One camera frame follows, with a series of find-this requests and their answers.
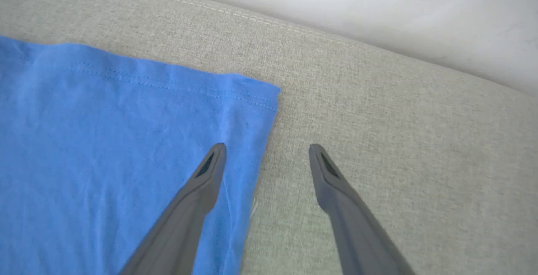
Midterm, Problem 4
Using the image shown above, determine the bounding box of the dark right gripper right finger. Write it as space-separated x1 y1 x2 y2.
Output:
309 143 417 275

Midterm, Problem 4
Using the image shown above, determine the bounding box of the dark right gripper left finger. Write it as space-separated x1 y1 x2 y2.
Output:
119 142 228 275

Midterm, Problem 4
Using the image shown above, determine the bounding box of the blue shirt white red trim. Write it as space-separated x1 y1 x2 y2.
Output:
0 35 281 275

